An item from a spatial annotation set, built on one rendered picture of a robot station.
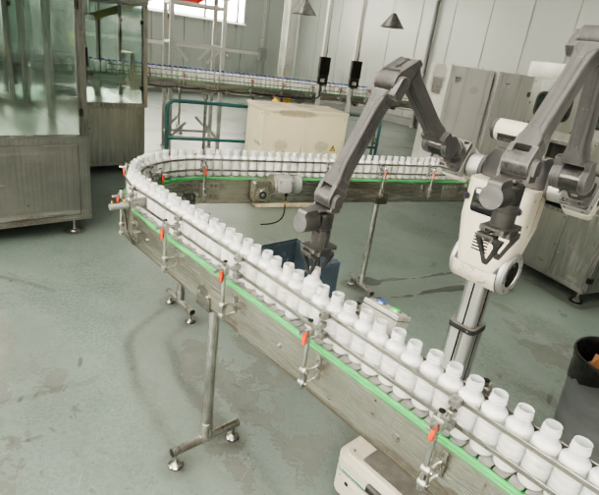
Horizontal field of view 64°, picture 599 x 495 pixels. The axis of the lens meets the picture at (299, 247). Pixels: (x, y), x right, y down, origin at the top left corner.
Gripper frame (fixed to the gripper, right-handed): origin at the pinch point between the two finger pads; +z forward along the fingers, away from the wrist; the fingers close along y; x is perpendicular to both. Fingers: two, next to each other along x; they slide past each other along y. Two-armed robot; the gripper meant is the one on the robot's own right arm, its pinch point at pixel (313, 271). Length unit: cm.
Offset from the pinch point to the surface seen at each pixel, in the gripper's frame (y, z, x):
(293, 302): 3.1, 12.6, -3.7
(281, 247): -47, 25, -68
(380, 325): 2.5, 2.6, 30.3
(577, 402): -142, 71, 56
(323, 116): -315, -4, -322
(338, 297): 1.6, 2.5, 13.1
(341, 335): 3.4, 12.1, 18.6
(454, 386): 2, 6, 55
